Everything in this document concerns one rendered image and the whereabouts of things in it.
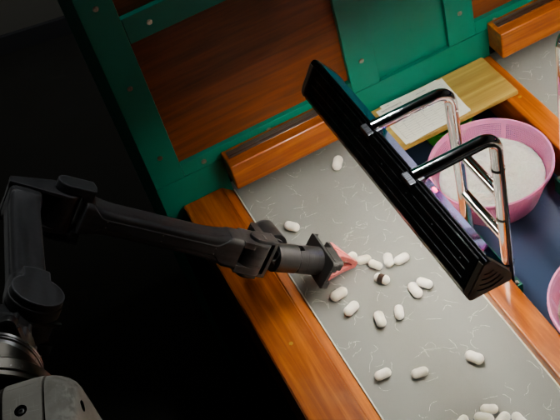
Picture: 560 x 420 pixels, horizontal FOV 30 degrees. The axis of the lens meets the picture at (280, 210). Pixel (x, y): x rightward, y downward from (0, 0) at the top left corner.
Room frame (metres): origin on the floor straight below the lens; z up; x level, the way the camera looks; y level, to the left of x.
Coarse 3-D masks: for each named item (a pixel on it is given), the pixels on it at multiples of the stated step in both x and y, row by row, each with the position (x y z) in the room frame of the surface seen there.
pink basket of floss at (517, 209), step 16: (464, 128) 1.65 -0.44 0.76; (480, 128) 1.64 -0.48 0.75; (496, 128) 1.63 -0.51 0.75; (512, 128) 1.61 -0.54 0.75; (528, 128) 1.58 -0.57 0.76; (448, 144) 1.63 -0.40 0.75; (528, 144) 1.57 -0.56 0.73; (544, 144) 1.53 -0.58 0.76; (544, 160) 1.51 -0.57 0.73; (432, 176) 1.55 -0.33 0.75; (512, 208) 1.40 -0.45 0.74; (528, 208) 1.42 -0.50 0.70; (480, 224) 1.44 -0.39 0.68
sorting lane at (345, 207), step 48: (336, 144) 1.75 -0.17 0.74; (240, 192) 1.70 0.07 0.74; (288, 192) 1.65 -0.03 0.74; (336, 192) 1.61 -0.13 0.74; (288, 240) 1.52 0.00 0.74; (336, 240) 1.47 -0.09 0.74; (384, 240) 1.43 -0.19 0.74; (336, 288) 1.35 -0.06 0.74; (384, 288) 1.31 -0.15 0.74; (432, 288) 1.27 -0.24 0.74; (336, 336) 1.24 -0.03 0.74; (384, 336) 1.20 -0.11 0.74; (432, 336) 1.16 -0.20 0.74; (480, 336) 1.13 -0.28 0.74; (384, 384) 1.10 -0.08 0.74; (432, 384) 1.06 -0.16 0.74; (480, 384) 1.03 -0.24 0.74; (528, 384) 1.00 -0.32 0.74
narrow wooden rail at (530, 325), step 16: (496, 288) 1.20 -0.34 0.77; (512, 288) 1.19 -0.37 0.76; (496, 304) 1.18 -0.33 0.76; (512, 304) 1.16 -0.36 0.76; (528, 304) 1.15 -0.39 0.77; (512, 320) 1.12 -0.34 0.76; (528, 320) 1.11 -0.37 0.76; (544, 320) 1.10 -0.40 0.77; (528, 336) 1.08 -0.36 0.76; (544, 336) 1.07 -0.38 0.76; (544, 352) 1.04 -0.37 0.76
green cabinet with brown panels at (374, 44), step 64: (64, 0) 1.93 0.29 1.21; (128, 0) 1.72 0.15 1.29; (192, 0) 1.73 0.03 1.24; (256, 0) 1.77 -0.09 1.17; (320, 0) 1.79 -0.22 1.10; (384, 0) 1.82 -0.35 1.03; (448, 0) 1.84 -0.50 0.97; (512, 0) 1.88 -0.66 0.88; (128, 64) 1.70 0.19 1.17; (192, 64) 1.73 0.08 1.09; (256, 64) 1.76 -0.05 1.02; (384, 64) 1.81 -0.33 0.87; (128, 128) 1.69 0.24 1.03; (192, 128) 1.73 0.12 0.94; (256, 128) 1.74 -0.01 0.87
